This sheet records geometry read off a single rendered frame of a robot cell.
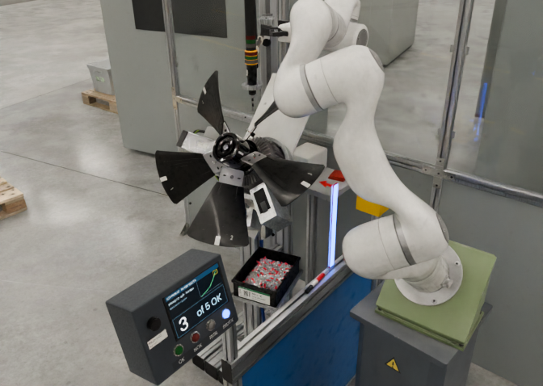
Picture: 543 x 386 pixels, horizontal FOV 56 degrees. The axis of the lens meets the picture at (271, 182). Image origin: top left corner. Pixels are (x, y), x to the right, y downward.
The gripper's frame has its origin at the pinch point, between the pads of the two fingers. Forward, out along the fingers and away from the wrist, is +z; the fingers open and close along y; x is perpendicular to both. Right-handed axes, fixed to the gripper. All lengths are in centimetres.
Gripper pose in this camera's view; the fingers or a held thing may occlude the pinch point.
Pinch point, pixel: (272, 27)
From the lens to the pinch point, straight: 165.0
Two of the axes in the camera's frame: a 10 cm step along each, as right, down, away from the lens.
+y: 6.3, -3.7, 6.9
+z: -7.8, -2.8, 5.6
